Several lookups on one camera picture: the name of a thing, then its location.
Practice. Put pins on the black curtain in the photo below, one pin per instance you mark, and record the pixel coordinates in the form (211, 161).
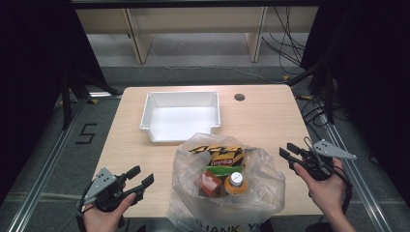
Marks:
(380, 80)
(29, 80)

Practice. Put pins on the black metal stand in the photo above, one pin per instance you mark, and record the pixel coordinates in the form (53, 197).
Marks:
(66, 103)
(328, 96)

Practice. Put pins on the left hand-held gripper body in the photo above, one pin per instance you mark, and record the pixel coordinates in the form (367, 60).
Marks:
(103, 183)

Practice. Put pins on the clear plastic bag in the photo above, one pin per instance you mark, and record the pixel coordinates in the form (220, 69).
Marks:
(266, 193)

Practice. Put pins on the orange juice bottle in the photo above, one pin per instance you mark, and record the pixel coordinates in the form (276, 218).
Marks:
(236, 181)

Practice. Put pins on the black yellow chip bag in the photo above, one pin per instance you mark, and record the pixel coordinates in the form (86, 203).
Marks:
(225, 160)

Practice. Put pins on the brown carton box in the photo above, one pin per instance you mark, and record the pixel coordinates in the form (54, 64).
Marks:
(209, 185)

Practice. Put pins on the green seaweed snack packet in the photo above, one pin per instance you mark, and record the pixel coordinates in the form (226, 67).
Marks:
(222, 170)

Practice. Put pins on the white plastic bin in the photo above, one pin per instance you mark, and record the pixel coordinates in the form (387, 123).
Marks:
(180, 124)

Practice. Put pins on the person's left hand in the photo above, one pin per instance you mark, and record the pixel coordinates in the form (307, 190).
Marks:
(103, 220)

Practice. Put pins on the person's right hand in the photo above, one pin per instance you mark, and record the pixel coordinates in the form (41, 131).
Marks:
(327, 193)

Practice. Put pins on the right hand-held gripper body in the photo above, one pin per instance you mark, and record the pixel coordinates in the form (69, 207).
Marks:
(325, 150)

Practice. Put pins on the aluminium floor rail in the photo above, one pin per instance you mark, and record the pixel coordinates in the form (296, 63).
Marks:
(38, 180)
(364, 190)

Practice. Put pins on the beige wooden desk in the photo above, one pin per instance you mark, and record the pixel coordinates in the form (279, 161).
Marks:
(193, 19)

